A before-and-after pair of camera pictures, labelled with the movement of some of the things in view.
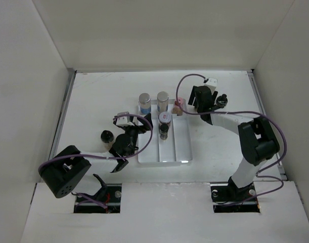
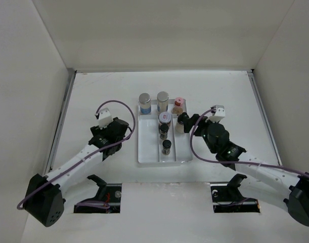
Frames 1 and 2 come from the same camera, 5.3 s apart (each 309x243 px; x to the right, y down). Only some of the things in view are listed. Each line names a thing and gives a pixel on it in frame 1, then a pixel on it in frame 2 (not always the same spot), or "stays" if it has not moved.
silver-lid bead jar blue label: [145, 103] stays
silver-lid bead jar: [162, 102] stays
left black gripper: [141, 129] → [97, 131]
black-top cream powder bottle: [221, 100] → [179, 126]
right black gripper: [192, 97] → [187, 124]
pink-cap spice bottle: [176, 110] stays
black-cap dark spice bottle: [164, 133] stays
